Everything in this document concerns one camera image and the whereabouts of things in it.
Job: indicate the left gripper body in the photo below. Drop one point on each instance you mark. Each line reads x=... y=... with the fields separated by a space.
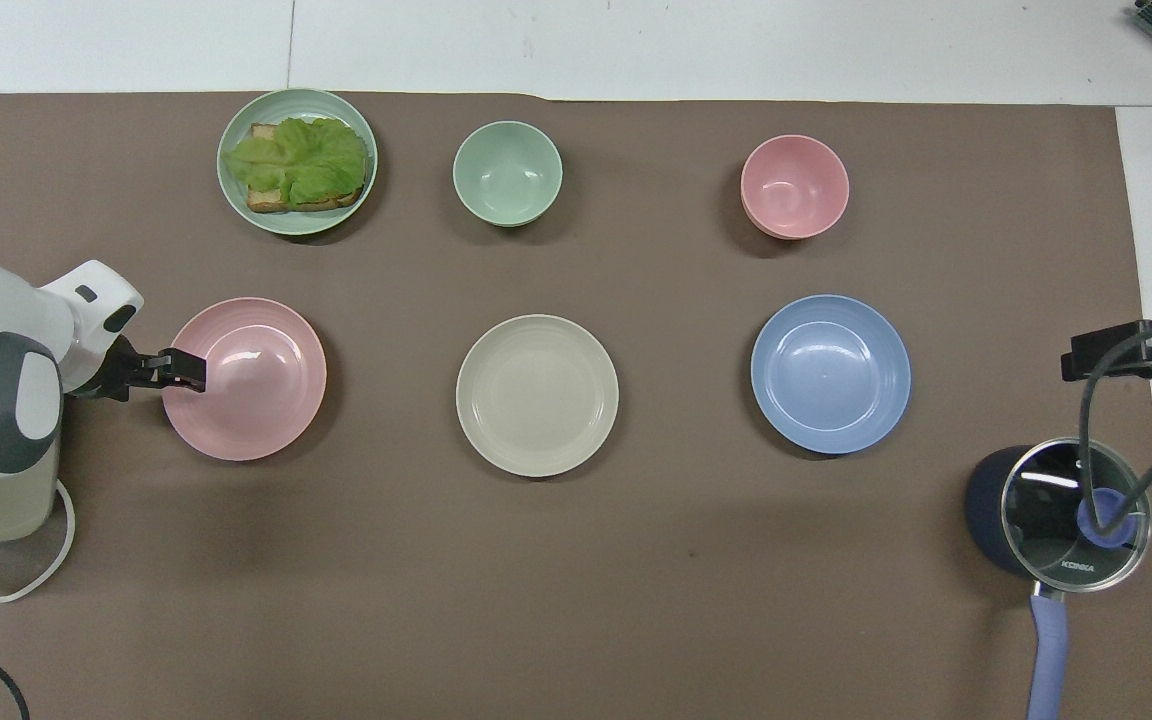
x=111 y=372

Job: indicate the pink plate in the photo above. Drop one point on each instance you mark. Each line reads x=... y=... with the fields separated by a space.
x=256 y=410

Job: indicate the toast slice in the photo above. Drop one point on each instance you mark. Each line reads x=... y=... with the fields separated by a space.
x=266 y=200

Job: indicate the green plate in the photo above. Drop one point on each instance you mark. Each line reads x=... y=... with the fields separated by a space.
x=296 y=223

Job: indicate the green lettuce leaf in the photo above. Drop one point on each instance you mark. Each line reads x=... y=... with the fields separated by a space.
x=301 y=155

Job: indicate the beige plate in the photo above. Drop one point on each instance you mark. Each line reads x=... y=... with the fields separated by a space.
x=536 y=396

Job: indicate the green bowl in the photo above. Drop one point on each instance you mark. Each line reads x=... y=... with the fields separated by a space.
x=507 y=173

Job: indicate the pink bowl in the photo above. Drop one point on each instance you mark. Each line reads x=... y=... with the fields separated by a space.
x=794 y=186

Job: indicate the blue plate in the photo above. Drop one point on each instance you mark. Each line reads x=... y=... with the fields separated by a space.
x=830 y=375

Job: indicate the dark blue pot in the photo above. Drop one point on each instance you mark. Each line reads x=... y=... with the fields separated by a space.
x=984 y=510

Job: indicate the glass pot lid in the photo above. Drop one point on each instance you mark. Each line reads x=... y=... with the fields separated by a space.
x=1041 y=540

